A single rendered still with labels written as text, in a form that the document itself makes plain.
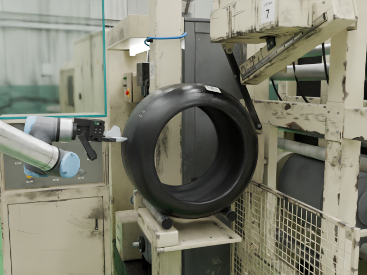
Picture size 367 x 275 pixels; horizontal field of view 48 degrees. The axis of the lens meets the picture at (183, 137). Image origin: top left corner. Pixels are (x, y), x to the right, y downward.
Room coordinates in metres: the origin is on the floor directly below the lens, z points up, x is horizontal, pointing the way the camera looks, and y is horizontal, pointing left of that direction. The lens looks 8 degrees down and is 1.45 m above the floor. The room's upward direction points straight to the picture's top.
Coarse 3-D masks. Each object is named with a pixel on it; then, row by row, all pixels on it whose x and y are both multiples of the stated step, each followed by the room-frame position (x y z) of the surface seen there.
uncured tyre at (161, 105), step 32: (160, 96) 1.58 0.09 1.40; (192, 96) 1.57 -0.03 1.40; (224, 96) 1.63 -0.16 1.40; (128, 128) 1.63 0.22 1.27; (160, 128) 1.52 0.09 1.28; (224, 128) 1.90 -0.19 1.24; (128, 160) 1.55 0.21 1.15; (224, 160) 1.90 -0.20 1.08; (256, 160) 1.68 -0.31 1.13; (160, 192) 1.52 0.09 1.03; (192, 192) 1.84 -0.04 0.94; (224, 192) 1.62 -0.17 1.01
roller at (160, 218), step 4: (144, 200) 1.83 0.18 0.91; (144, 204) 1.82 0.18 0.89; (148, 204) 1.76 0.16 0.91; (148, 208) 1.75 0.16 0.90; (152, 208) 1.69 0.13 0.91; (152, 212) 1.67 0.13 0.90; (156, 212) 1.64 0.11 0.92; (160, 212) 1.62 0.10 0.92; (156, 216) 1.62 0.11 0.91; (160, 216) 1.58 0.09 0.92; (164, 216) 1.57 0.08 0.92; (160, 220) 1.56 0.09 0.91; (164, 220) 1.54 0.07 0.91; (168, 220) 1.54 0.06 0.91; (164, 224) 1.53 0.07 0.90; (168, 224) 1.54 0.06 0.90; (172, 224) 1.55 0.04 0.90; (164, 228) 1.54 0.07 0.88; (168, 228) 1.54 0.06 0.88
